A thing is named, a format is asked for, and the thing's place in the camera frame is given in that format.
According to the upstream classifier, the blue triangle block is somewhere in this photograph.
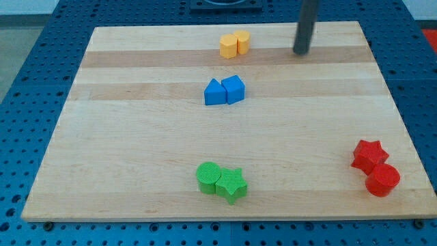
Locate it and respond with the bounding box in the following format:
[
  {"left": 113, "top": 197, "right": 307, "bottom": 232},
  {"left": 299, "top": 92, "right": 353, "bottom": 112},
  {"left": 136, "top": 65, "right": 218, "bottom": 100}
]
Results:
[{"left": 203, "top": 79, "right": 227, "bottom": 105}]

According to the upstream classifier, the red star block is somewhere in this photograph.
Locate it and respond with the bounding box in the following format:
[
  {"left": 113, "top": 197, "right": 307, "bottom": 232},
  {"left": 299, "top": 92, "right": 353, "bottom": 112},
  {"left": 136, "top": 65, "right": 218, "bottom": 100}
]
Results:
[{"left": 351, "top": 139, "right": 389, "bottom": 175}]

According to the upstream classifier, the blue cube block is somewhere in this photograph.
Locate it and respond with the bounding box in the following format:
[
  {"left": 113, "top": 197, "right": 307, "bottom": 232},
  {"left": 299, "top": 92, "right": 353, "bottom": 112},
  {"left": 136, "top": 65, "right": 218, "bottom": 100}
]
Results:
[{"left": 221, "top": 75, "right": 245, "bottom": 105}]

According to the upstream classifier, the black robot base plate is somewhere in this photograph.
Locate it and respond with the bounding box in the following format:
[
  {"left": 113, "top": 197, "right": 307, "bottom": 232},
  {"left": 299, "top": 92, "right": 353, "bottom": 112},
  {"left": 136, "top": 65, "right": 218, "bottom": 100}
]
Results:
[{"left": 188, "top": 0, "right": 263, "bottom": 12}]

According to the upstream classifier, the red cylinder block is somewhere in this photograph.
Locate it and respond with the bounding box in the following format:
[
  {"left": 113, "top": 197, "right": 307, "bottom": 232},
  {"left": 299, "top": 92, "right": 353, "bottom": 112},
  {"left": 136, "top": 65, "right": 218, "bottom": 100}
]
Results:
[{"left": 365, "top": 163, "right": 401, "bottom": 197}]

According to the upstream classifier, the yellow pentagon block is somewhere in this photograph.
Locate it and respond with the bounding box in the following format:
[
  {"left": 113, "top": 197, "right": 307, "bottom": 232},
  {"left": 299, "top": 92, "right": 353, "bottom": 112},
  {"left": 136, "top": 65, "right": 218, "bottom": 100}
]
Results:
[{"left": 234, "top": 30, "right": 251, "bottom": 55}]

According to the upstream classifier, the green star block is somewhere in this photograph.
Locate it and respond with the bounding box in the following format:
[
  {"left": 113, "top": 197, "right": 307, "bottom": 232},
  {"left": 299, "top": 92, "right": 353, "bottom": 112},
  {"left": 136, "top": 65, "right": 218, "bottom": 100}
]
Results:
[{"left": 215, "top": 168, "right": 248, "bottom": 205}]

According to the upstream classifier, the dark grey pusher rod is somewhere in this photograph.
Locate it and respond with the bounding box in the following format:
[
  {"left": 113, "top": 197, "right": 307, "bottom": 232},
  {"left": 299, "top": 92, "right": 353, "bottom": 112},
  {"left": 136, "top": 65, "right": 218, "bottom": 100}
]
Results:
[{"left": 293, "top": 0, "right": 320, "bottom": 55}]

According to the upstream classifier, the yellow hexagon block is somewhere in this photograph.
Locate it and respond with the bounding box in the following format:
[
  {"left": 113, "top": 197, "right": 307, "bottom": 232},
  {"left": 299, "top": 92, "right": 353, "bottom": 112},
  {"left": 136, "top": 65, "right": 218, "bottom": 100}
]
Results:
[{"left": 219, "top": 33, "right": 238, "bottom": 59}]

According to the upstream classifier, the light wooden board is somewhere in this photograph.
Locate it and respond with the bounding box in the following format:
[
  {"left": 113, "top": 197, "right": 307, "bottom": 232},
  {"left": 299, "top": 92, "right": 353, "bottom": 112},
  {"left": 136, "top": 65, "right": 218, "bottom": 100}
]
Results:
[{"left": 22, "top": 21, "right": 436, "bottom": 222}]

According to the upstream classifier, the green cylinder block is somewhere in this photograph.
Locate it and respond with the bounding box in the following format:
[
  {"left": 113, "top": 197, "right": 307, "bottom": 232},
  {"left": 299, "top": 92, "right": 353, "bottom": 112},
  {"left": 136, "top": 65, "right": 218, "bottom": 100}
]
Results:
[{"left": 196, "top": 162, "right": 221, "bottom": 195}]

